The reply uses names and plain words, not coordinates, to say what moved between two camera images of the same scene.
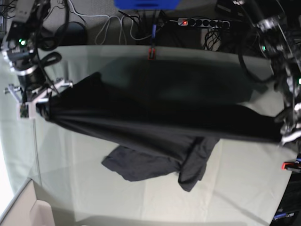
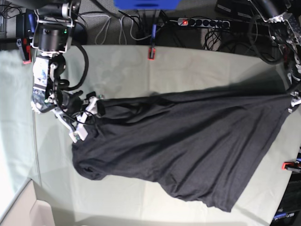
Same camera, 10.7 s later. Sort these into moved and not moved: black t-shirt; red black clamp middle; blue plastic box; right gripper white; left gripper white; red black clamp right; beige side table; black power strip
Moved: left gripper white; right gripper white; black t-shirt
Not moved: red black clamp right; beige side table; blue plastic box; red black clamp middle; black power strip
